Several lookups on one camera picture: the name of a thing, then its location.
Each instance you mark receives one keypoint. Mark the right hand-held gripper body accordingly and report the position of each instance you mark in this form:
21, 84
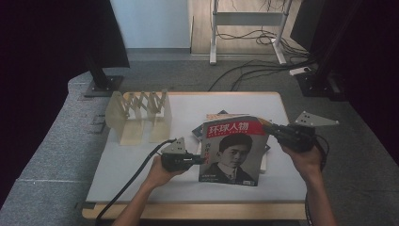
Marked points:
298, 136

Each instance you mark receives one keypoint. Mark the white table mat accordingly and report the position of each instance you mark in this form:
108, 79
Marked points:
188, 106

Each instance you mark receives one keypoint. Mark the dark curtain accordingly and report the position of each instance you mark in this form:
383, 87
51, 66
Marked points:
37, 62
376, 62

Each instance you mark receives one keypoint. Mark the person's right hand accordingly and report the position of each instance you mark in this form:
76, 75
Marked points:
307, 163

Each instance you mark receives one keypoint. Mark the white power strip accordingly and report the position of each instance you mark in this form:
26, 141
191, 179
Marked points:
299, 71

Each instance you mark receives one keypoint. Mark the white magazine with snow scene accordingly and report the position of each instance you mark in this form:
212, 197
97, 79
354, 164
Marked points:
264, 163

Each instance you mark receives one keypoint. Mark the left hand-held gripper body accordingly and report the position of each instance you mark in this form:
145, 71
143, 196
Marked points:
175, 160

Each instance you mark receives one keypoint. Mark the white metal desk frame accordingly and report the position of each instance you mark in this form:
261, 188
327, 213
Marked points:
247, 18

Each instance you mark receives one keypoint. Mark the person's left hand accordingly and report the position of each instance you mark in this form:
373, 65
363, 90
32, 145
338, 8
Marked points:
160, 175

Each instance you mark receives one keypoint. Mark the portrait magazine with red label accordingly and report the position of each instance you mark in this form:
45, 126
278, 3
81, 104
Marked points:
233, 157

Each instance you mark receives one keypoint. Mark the beige expandable book rack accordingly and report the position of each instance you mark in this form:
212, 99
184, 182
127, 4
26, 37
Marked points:
160, 135

